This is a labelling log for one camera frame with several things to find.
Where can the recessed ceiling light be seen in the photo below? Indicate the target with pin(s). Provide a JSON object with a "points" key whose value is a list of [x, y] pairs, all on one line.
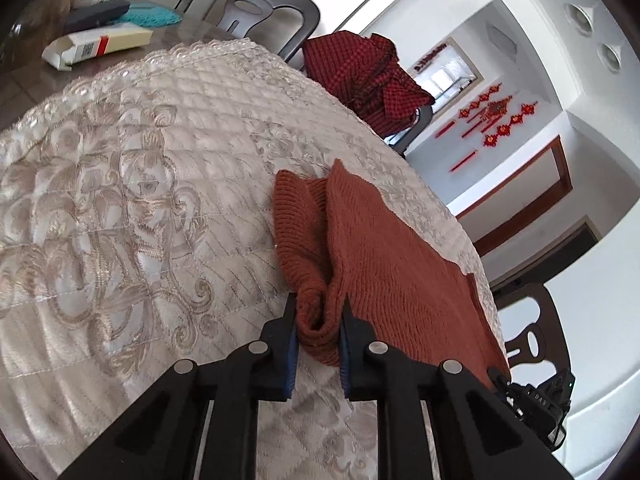
{"points": [[580, 19], [610, 57]]}

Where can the beige quilted table cover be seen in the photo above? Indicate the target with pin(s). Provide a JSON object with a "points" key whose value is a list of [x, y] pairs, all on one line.
{"points": [[125, 210]]}

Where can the dark doorway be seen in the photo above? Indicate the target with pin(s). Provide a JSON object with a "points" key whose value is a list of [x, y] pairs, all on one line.
{"points": [[550, 255]]}

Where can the white box with red label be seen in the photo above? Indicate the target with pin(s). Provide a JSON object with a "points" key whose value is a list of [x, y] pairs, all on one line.
{"points": [[100, 42]]}

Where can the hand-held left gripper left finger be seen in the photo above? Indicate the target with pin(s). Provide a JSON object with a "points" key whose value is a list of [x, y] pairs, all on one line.
{"points": [[292, 365]]}

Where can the red plaid shirt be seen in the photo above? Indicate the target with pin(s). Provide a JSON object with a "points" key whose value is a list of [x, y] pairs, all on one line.
{"points": [[360, 75]]}

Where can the rust orange knit sweater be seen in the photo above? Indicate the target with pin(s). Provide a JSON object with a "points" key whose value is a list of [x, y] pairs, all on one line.
{"points": [[400, 270]]}

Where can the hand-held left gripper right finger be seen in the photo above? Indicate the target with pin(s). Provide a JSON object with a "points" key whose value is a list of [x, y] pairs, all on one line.
{"points": [[344, 360]]}

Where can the red fan knot ornament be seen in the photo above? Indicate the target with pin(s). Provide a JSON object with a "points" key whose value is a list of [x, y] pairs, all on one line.
{"points": [[495, 110]]}

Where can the glass jar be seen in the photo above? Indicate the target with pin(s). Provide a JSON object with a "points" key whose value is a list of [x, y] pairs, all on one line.
{"points": [[30, 30]]}

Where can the glass balcony door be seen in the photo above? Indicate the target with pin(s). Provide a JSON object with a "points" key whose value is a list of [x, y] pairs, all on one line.
{"points": [[445, 82]]}

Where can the dark plastic chair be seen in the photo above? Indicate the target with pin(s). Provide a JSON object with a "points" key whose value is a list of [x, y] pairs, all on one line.
{"points": [[550, 320], [300, 10], [419, 125]]}

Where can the brown framed door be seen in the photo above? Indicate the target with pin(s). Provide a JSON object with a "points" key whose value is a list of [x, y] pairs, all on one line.
{"points": [[562, 175]]}

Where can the teal mat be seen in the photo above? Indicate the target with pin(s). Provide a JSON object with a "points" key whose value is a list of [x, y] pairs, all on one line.
{"points": [[155, 15]]}

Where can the dark blue case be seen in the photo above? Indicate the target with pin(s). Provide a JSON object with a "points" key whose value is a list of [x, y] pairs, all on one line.
{"points": [[97, 12]]}

